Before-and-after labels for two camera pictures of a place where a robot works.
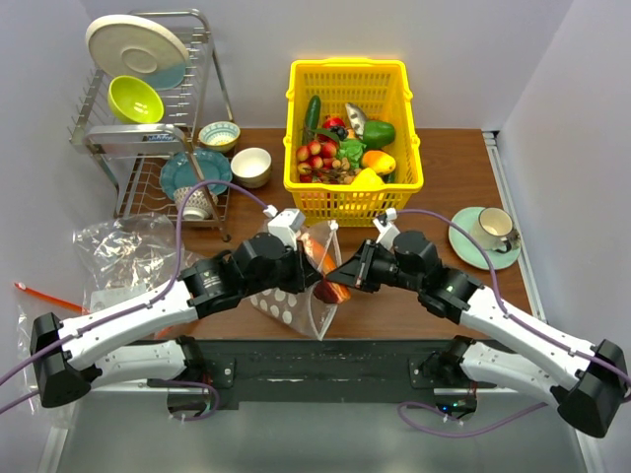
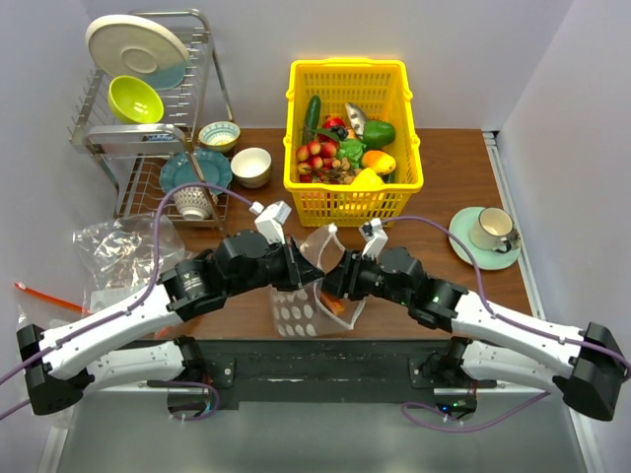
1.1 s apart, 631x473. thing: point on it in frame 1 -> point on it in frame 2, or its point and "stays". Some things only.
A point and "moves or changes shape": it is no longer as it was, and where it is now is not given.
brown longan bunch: (333, 175) stays
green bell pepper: (377, 134) stays
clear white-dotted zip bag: (304, 311) moves or changes shape
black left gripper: (305, 273) stays
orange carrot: (325, 289) -> (333, 304)
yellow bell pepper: (367, 176) stays
